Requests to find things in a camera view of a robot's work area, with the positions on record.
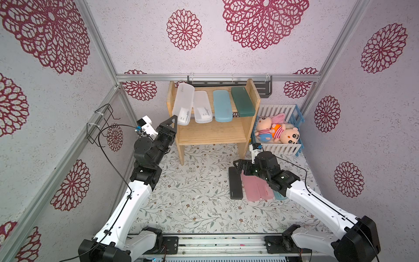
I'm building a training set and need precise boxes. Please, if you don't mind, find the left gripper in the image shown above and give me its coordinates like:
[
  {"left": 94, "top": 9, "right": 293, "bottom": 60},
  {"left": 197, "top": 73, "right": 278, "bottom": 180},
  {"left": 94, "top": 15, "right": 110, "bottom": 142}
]
[{"left": 152, "top": 116, "right": 176, "bottom": 167}]

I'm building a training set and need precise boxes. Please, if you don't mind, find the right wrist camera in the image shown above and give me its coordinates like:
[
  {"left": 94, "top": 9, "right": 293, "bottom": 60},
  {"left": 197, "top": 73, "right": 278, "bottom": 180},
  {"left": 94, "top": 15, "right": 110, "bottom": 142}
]
[{"left": 249, "top": 143, "right": 264, "bottom": 163}]

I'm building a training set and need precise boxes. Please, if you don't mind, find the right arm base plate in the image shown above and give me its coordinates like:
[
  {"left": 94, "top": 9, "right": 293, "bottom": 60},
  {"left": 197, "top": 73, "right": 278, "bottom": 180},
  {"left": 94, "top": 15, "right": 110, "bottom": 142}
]
[{"left": 264, "top": 235, "right": 301, "bottom": 254}]

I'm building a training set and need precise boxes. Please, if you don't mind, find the dark green pencil case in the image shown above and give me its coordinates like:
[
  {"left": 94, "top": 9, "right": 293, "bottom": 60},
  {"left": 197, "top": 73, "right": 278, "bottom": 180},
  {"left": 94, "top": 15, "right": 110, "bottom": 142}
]
[{"left": 231, "top": 86, "right": 255, "bottom": 117}]

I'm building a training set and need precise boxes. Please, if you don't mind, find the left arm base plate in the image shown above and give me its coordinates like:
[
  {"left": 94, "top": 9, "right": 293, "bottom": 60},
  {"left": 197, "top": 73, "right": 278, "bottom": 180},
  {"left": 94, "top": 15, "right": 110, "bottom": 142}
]
[{"left": 156, "top": 236, "right": 179, "bottom": 255}]

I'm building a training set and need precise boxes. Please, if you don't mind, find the black pencil case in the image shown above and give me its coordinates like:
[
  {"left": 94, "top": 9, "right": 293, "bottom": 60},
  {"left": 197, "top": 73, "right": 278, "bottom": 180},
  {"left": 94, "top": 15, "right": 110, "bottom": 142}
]
[{"left": 228, "top": 167, "right": 243, "bottom": 200}]

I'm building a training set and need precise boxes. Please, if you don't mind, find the frosted white pencil case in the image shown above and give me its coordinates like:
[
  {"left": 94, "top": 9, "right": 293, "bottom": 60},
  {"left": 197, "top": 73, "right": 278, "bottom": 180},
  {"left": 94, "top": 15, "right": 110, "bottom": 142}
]
[
  {"left": 172, "top": 83, "right": 195, "bottom": 126},
  {"left": 193, "top": 91, "right": 213, "bottom": 124}
]

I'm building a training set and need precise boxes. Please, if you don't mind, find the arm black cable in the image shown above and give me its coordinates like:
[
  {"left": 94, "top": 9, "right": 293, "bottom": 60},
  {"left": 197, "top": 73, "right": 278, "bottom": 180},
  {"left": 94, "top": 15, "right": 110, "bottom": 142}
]
[
  {"left": 274, "top": 155, "right": 380, "bottom": 262},
  {"left": 58, "top": 123, "right": 141, "bottom": 262}
]

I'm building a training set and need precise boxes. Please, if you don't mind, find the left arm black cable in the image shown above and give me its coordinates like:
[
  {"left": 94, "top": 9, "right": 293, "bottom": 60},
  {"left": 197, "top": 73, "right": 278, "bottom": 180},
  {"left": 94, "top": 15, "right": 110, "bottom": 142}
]
[{"left": 58, "top": 123, "right": 141, "bottom": 262}]

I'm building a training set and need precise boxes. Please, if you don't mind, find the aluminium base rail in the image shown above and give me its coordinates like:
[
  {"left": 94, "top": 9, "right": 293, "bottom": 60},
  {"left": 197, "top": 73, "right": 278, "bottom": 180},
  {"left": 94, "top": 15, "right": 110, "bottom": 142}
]
[{"left": 130, "top": 233, "right": 361, "bottom": 259}]

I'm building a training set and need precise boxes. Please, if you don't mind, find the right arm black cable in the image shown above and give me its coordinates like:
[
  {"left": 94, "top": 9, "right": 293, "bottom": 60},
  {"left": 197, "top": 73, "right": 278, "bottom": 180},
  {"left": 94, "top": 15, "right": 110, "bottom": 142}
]
[{"left": 274, "top": 155, "right": 380, "bottom": 262}]

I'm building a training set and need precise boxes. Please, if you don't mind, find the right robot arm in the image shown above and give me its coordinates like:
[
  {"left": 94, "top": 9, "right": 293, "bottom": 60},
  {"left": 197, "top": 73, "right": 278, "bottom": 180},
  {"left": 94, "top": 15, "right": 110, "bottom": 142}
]
[{"left": 233, "top": 151, "right": 381, "bottom": 262}]

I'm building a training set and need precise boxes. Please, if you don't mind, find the black wire wall rack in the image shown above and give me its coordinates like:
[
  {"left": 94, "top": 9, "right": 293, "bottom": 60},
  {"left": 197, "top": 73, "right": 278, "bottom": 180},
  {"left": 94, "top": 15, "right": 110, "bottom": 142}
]
[{"left": 86, "top": 103, "right": 120, "bottom": 147}]

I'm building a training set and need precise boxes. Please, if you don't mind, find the dark grey wall shelf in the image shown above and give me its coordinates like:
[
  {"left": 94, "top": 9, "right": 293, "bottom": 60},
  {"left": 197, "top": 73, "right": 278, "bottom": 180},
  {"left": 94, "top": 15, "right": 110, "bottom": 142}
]
[{"left": 187, "top": 76, "right": 273, "bottom": 98}]

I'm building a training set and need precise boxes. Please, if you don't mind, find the teal pencil case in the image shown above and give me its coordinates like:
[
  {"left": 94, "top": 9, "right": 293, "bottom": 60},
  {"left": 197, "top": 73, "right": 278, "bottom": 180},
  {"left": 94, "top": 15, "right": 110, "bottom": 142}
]
[{"left": 273, "top": 191, "right": 287, "bottom": 201}]

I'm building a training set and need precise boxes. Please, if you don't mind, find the pink pencil case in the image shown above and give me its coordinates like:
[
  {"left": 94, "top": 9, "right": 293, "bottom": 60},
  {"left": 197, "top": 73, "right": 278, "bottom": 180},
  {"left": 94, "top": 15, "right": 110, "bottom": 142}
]
[
  {"left": 241, "top": 172, "right": 261, "bottom": 202},
  {"left": 256, "top": 178, "right": 275, "bottom": 200}
]

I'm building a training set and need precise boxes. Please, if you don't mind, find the cartoon boy plush toy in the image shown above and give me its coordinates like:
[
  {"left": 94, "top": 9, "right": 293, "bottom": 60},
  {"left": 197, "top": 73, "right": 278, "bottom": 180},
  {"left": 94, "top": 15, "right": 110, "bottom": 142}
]
[{"left": 272, "top": 123, "right": 300, "bottom": 144}]

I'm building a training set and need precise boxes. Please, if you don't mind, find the white blue toy crib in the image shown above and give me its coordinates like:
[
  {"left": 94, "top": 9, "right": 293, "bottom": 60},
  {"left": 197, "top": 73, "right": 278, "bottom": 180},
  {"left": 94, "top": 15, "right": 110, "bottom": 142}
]
[{"left": 251, "top": 105, "right": 304, "bottom": 156}]

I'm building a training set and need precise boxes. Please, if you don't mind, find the wooden two-tier shelf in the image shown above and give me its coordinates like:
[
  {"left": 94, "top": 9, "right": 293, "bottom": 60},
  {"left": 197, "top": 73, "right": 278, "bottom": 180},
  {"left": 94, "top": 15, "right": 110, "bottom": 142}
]
[{"left": 167, "top": 79, "right": 261, "bottom": 165}]

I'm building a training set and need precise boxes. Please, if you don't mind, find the light blue pencil case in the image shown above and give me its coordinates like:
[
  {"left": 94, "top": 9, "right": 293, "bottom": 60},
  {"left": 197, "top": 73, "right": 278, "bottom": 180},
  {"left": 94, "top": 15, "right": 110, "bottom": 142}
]
[{"left": 213, "top": 90, "right": 233, "bottom": 122}]

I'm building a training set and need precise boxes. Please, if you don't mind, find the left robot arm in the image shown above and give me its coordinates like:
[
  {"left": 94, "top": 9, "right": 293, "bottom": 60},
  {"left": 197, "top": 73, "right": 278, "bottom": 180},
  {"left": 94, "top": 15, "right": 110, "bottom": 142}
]
[{"left": 78, "top": 115, "right": 177, "bottom": 262}]

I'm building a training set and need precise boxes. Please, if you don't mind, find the pink pig plush toy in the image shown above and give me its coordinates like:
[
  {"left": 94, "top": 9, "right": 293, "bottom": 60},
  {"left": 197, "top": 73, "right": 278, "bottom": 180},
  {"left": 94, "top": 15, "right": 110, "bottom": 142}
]
[{"left": 254, "top": 113, "right": 285, "bottom": 143}]

